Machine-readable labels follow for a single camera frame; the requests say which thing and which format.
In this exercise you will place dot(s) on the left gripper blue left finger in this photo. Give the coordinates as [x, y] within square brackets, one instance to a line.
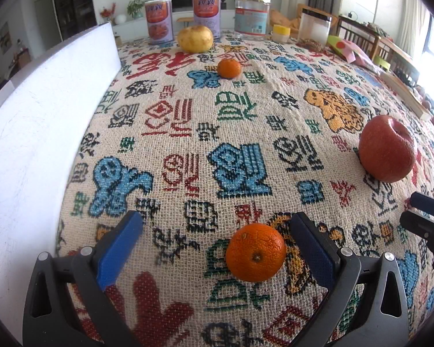
[115, 247]

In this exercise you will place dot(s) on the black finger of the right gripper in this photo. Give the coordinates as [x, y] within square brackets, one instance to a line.
[417, 224]

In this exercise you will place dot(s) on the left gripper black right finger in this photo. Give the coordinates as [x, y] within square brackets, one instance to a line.
[317, 249]

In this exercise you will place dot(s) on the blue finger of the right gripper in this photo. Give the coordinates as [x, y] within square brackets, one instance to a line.
[422, 202]

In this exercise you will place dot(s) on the red apple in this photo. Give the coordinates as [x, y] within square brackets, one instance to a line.
[386, 149]

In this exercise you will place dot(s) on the orange mandarin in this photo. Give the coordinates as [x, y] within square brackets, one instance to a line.
[255, 253]
[229, 68]

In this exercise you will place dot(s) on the patterned woven tablecloth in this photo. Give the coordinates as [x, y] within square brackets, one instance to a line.
[200, 156]

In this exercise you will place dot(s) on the white cardboard box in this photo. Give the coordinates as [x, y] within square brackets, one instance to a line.
[45, 110]

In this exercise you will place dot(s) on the white sheer curtain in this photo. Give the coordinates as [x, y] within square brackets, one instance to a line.
[414, 25]

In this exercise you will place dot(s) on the pile of dried nuts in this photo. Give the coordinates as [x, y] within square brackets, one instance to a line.
[311, 45]

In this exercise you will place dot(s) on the clear jar black lid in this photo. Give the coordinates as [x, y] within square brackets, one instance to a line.
[314, 27]

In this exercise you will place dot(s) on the small yellow lid jar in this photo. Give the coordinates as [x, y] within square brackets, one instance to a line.
[280, 34]

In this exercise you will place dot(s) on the orange lounge chair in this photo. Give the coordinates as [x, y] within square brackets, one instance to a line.
[293, 21]

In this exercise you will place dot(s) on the red flower vase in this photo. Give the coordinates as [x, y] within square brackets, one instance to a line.
[107, 14]

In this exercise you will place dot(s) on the wooden stool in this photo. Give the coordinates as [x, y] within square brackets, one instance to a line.
[185, 21]

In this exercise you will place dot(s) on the pink can left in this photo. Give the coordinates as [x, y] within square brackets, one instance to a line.
[159, 21]

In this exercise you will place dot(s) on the pink can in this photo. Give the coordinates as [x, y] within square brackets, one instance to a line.
[159, 21]
[207, 13]

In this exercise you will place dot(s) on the green potted plant left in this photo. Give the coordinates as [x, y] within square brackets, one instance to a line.
[134, 9]

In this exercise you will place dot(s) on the dark glass cabinet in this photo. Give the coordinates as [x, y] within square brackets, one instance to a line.
[74, 16]

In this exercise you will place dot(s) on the glass jar gold lid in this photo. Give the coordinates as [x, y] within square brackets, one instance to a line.
[251, 19]

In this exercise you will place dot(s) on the pink can right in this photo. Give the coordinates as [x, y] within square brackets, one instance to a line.
[207, 13]

